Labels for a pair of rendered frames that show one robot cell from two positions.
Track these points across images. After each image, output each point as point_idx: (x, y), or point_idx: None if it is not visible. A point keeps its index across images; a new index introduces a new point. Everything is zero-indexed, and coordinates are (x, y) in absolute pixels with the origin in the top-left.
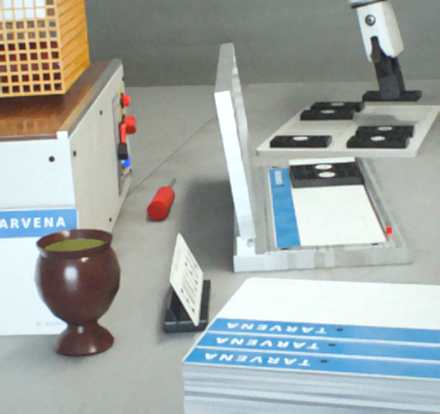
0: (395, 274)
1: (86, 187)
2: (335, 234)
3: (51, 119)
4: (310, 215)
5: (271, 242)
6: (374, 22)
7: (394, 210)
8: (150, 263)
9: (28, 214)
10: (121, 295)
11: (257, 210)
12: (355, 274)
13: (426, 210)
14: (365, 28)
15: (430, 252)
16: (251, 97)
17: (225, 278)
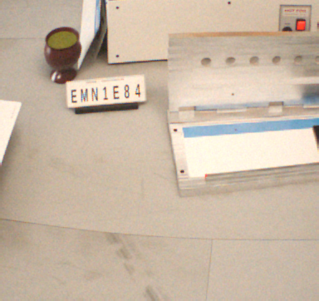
0: (159, 189)
1: (149, 23)
2: (208, 153)
3: None
4: (251, 140)
5: (188, 123)
6: None
7: (259, 180)
8: None
9: (98, 14)
10: (130, 76)
11: (265, 114)
12: (160, 170)
13: (293, 204)
14: None
15: (201, 205)
16: None
17: (156, 113)
